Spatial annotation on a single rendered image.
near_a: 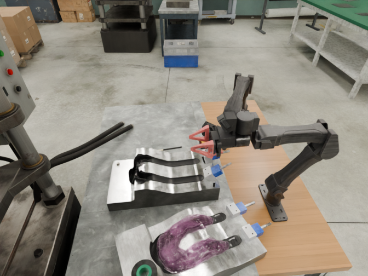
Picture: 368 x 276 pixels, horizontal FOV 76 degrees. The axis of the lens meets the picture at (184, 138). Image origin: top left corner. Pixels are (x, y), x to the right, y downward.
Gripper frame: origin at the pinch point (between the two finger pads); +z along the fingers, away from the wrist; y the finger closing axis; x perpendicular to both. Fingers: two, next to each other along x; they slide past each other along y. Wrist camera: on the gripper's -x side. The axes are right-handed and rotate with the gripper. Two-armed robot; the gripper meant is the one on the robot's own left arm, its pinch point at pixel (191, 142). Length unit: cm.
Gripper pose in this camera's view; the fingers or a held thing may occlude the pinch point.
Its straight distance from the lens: 81.6
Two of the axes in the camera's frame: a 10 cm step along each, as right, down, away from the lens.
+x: 0.4, 7.6, 6.5
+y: 0.8, 6.4, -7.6
